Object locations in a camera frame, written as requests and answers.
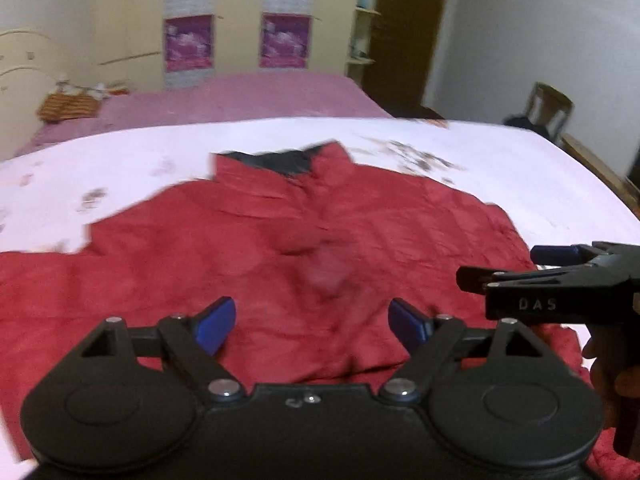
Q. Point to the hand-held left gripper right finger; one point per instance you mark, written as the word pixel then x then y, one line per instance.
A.
pixel 404 325

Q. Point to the purple wall poster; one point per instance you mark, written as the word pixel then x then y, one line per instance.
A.
pixel 189 44
pixel 285 41

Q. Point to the wooden bed frame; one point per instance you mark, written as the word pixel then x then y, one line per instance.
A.
pixel 600 165

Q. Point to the floral white bed sheet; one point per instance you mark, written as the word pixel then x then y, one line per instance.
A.
pixel 125 160

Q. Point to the cream corner shelf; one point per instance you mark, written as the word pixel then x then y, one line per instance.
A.
pixel 364 20

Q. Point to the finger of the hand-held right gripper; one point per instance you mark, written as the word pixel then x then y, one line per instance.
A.
pixel 560 254
pixel 500 276

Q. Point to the cream curved headboard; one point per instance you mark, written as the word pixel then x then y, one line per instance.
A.
pixel 20 60

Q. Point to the pink blanket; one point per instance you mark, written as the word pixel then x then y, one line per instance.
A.
pixel 240 100

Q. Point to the red quilted jacket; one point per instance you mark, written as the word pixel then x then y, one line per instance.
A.
pixel 250 240

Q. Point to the wooden chair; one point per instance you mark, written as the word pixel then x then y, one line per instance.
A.
pixel 547 107

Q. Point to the cream wardrobe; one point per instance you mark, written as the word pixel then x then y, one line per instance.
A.
pixel 240 10

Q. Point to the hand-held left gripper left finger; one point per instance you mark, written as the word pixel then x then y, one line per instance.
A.
pixel 218 324

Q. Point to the person's right hand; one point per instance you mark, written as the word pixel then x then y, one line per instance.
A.
pixel 602 385

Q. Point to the dark wooden door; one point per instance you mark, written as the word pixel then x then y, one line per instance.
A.
pixel 405 35

